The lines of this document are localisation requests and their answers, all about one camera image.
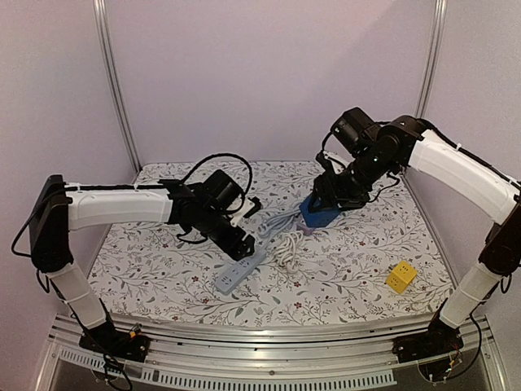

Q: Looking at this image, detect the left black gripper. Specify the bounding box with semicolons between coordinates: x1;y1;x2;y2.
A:
195;207;255;261

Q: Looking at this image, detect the aluminium front rail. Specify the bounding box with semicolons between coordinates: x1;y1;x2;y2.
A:
40;313;496;388

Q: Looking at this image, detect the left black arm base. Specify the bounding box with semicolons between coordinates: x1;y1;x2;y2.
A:
79;322;151;362

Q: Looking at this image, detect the white coiled power cable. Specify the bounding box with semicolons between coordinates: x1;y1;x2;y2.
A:
271;230;305;275

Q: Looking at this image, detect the yellow cube socket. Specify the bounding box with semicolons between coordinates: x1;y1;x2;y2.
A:
386;261;418;294

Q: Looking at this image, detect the purple power strip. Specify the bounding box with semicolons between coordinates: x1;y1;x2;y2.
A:
296;222;314;236

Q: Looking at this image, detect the grey-blue power strip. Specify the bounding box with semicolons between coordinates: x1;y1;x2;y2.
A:
215;249;266;295

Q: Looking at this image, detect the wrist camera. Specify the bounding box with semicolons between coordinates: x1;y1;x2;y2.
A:
203;169;262;227
331;107;380;157

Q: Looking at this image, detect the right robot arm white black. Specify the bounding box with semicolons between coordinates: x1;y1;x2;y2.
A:
301;108;520;355

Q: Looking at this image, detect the blue cube socket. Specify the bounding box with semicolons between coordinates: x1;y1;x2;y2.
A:
299;195;341;229

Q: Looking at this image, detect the aluminium frame post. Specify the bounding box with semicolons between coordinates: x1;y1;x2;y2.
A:
93;0;142;174
413;0;448;119

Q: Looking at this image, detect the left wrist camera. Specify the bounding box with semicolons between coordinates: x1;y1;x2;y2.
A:
203;169;262;227

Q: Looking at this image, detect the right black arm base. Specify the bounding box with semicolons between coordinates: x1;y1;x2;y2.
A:
392;324;464;363

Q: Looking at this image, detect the floral patterned table mat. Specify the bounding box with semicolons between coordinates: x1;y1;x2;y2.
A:
89;178;453;327

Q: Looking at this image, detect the left aluminium frame post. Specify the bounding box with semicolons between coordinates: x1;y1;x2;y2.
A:
93;0;142;174

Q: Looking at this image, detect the right aluminium frame post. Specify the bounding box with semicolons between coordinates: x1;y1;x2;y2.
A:
413;0;448;119

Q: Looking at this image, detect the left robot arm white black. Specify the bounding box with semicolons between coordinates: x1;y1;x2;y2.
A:
11;154;261;354

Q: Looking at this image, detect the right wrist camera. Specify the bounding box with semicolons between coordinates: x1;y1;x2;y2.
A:
331;107;380;157

